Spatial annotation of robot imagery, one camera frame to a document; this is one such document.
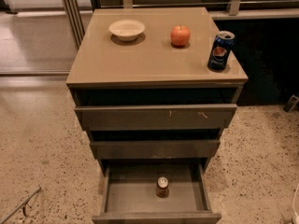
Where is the grey top drawer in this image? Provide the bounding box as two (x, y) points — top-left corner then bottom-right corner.
(75, 104), (236, 131)

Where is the grey drawer cabinet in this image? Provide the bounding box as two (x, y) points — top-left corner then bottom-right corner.
(66, 7), (248, 168)

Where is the grey middle drawer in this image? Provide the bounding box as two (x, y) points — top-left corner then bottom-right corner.
(91, 140), (220, 160)

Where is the grey open bottom drawer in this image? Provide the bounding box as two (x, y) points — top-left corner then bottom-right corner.
(92, 163), (221, 224)

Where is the orange soda can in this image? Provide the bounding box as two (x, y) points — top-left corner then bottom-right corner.
(156, 176), (169, 198)

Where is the blue pepsi can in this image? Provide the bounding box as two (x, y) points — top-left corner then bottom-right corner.
(207, 31), (235, 71)

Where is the red apple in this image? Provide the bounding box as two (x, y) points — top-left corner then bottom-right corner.
(171, 25), (191, 47)

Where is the white bowl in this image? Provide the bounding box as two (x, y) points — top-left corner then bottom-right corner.
(108, 20), (145, 42)

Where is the small dark floor object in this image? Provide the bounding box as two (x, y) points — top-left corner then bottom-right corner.
(283, 95), (299, 112)

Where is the metal rod on floor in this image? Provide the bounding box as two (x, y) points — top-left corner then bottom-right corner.
(0, 186), (42, 224)

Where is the metal window frame post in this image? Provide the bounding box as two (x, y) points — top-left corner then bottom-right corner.
(62, 0), (84, 49)

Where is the white cable on floor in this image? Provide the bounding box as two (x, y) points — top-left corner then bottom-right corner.
(291, 182), (299, 224)

